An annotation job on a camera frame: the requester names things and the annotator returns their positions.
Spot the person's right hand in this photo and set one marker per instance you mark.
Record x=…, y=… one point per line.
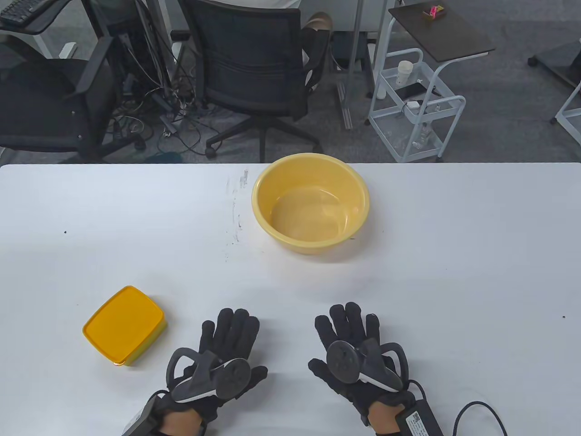
x=349, y=324

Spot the person's left hand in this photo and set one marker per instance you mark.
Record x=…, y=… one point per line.
x=231, y=331

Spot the grey white handheld controller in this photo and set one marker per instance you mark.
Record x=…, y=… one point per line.
x=227, y=377
x=342, y=361

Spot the yellow plastic box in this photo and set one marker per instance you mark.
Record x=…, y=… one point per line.
x=145, y=352

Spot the orange plastic lid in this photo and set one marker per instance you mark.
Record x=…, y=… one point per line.
x=122, y=324

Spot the yellow plastic basin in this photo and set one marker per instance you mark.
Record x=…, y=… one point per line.
x=313, y=218

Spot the person's right forearm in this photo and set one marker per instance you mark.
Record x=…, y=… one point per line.
x=383, y=418

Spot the black labelled wrist box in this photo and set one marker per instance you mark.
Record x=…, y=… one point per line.
x=420, y=422
x=140, y=418

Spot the white rolling cart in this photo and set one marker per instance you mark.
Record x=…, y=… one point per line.
x=420, y=157

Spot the teal floor object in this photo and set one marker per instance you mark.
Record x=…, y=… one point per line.
x=163, y=157

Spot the clear plastic bottle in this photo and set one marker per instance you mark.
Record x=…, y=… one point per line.
x=422, y=136

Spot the white charger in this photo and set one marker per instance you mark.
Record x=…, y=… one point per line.
x=413, y=105

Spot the white small bottle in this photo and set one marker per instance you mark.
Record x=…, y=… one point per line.
x=381, y=92

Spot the white paper cup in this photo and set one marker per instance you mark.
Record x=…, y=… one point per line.
x=404, y=72

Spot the black mesh-back office chair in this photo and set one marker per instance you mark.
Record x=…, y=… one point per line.
x=254, y=68

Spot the black box under desk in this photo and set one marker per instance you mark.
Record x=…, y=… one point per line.
x=345, y=50

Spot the black padded office chair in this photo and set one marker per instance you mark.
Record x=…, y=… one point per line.
x=41, y=104

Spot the dark brown side table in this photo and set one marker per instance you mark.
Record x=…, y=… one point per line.
x=440, y=32

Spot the black computer tower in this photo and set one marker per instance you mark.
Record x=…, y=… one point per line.
x=113, y=41

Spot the pink small item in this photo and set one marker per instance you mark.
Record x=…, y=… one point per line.
x=433, y=11

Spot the white power strip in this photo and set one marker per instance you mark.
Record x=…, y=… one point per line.
x=68, y=50

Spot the black flat base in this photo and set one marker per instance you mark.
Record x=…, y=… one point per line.
x=560, y=61

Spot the grey desk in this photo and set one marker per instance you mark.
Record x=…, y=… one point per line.
x=50, y=16

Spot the black keyboard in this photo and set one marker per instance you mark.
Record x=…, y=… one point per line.
x=18, y=10

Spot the grey metal post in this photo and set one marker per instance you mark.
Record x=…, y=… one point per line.
x=354, y=54

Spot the white metal frame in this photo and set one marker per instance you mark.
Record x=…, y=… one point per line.
x=567, y=109

